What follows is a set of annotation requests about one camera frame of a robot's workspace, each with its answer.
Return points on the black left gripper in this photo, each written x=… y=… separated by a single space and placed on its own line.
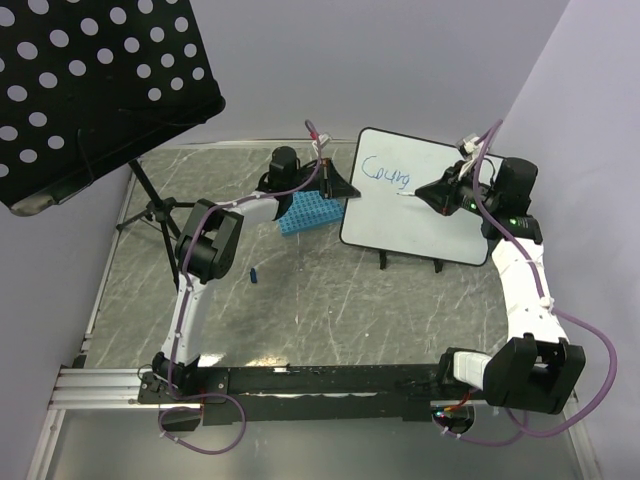
x=331 y=184

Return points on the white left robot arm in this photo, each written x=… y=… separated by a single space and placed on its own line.
x=206 y=248

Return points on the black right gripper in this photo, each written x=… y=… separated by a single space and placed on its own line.
x=442 y=194

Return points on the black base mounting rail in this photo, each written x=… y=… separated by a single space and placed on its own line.
x=226 y=395

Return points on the blue studded building plate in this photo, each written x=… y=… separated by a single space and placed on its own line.
x=308 y=211

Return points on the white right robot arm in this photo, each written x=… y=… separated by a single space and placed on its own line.
x=537 y=368

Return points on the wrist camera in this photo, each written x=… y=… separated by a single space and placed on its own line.
x=469 y=148
x=319 y=141

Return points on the black perforated music stand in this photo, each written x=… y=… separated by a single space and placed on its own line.
x=89 y=86

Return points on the black tripod stand legs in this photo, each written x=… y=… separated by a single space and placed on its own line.
x=158 y=210

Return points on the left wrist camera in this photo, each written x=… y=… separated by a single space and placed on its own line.
x=319 y=141

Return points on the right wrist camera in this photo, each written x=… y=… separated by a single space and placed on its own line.
x=469 y=148

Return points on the aluminium extrusion frame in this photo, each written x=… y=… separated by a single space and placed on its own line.
x=81 y=388

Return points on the white whiteboard black frame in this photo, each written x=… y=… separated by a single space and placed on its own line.
x=386 y=163

